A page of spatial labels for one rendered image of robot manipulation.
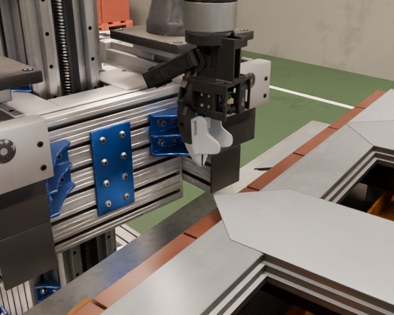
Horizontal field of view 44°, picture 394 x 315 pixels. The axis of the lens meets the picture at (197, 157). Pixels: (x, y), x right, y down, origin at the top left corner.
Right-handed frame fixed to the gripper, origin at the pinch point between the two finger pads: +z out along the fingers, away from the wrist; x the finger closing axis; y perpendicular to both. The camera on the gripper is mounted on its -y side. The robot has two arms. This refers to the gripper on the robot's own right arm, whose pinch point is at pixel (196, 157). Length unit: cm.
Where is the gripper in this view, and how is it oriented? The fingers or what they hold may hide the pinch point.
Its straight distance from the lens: 77.8
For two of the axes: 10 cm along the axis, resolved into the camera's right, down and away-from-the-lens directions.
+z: -0.1, 9.1, 4.1
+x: 5.7, -3.4, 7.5
